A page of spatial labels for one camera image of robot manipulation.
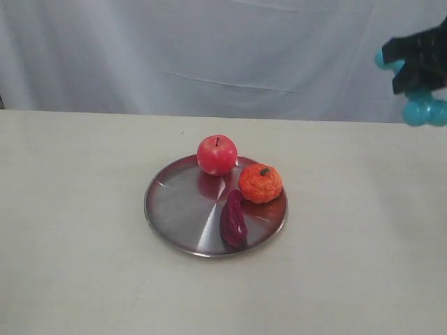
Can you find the turquoise toy bone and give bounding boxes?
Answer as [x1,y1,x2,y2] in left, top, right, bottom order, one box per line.
[374,50,446,127]

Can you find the orange toy pumpkin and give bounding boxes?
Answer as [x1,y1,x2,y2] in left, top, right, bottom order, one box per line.
[238,163,283,204]

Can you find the dark red toy pepper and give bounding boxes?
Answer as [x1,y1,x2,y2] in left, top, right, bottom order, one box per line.
[219,189,248,248]

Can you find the red apple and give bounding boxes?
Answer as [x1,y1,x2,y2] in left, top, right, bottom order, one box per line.
[196,134,237,176]

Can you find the round stainless steel plate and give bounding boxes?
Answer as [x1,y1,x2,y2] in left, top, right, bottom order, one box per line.
[144,155,288,258]

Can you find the white backdrop cloth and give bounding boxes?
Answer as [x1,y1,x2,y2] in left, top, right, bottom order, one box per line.
[1,1,446,123]

